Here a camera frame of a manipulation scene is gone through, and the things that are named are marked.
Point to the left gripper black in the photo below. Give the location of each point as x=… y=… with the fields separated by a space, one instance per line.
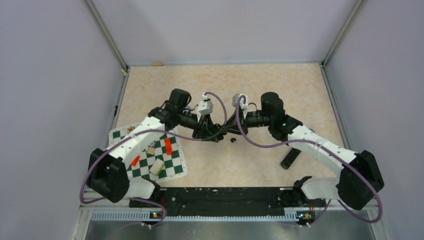
x=206 y=130

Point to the aluminium frame post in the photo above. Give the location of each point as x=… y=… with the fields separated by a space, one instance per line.
x=353 y=14
x=101 y=25

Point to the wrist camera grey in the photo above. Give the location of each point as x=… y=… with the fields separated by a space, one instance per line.
x=204 y=108
x=241 y=100

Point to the wooden cork at wall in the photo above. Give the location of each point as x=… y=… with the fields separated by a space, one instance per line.
x=157 y=64

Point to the green white chess mat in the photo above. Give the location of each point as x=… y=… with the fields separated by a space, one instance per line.
x=175 y=164

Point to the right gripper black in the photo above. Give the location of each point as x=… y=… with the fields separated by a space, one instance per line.
x=233 y=125

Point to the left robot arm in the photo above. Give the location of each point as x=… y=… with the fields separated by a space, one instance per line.
x=107 y=172

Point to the aluminium frame post right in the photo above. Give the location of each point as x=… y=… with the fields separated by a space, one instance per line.
x=353 y=14

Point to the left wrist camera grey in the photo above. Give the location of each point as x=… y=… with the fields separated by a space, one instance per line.
x=204 y=108

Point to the orange rectangular block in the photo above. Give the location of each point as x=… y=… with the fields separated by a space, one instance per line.
x=168 y=146

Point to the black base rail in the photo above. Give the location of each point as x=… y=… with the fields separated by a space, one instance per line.
x=232 y=201

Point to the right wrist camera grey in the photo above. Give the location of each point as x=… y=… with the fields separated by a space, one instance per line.
x=241 y=100

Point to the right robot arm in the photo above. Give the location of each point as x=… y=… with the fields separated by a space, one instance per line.
x=357 y=175

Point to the wooden chess piece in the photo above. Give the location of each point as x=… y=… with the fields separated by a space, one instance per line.
x=130 y=129

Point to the aluminium frame post left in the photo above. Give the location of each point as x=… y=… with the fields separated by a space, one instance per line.
x=101 y=25

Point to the small wooden cube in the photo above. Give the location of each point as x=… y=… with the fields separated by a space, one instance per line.
x=150 y=151

